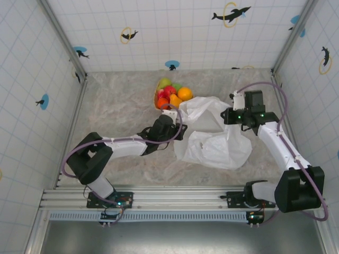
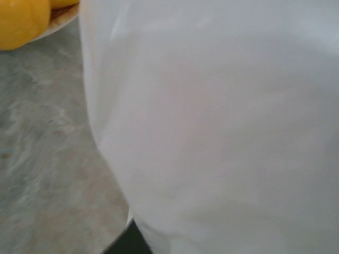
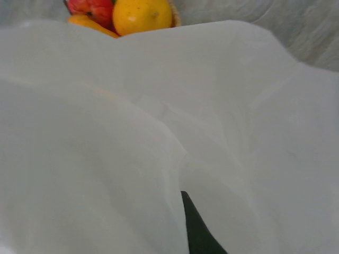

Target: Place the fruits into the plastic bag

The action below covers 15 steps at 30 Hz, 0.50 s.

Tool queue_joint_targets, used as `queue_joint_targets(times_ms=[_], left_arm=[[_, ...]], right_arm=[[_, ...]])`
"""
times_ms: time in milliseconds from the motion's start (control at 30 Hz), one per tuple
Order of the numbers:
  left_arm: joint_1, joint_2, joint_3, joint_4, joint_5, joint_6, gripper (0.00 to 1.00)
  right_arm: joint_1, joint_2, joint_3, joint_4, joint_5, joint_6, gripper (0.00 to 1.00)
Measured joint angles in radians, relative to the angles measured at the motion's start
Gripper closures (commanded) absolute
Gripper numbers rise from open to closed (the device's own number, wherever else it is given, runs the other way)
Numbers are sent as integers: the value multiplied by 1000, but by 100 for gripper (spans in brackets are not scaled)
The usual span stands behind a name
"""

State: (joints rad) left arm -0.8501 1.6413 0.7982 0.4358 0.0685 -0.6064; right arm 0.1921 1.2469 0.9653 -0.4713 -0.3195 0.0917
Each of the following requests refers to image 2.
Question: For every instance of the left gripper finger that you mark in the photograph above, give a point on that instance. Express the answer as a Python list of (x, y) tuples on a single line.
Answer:
[(129, 240)]

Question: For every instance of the white plastic bag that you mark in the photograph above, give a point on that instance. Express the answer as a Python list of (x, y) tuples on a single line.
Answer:
[(212, 119)]

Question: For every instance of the yellow round fruit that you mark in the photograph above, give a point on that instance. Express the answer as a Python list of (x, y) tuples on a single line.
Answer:
[(18, 21)]

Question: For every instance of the wooden heart-shaped bowl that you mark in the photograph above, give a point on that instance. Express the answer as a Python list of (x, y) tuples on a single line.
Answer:
[(63, 19)]

